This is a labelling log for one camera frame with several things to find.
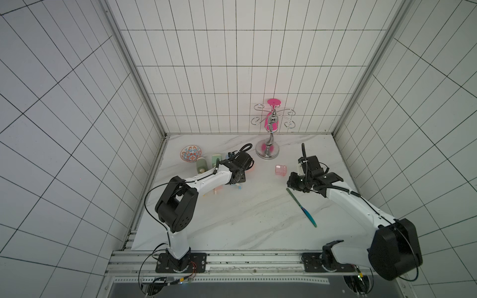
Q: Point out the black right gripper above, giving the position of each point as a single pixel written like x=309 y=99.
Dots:
x=298 y=182

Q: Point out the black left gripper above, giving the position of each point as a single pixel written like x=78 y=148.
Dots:
x=242 y=179

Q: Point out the clear pink tray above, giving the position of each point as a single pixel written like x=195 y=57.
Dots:
x=281 y=170

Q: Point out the light green pencil sharpener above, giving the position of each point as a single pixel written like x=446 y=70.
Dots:
x=216 y=159

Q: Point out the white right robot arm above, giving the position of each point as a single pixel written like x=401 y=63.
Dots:
x=389 y=246

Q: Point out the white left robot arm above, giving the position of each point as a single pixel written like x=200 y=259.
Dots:
x=177 y=203

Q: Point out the chrome jewelry stand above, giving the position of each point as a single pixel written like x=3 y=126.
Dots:
x=268 y=149

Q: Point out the patterned ceramic bowl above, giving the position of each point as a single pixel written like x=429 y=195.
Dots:
x=191 y=153

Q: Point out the pink wine glass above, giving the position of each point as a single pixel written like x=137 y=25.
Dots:
x=271 y=120

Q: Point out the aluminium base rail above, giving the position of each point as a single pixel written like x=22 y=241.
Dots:
x=136 y=264

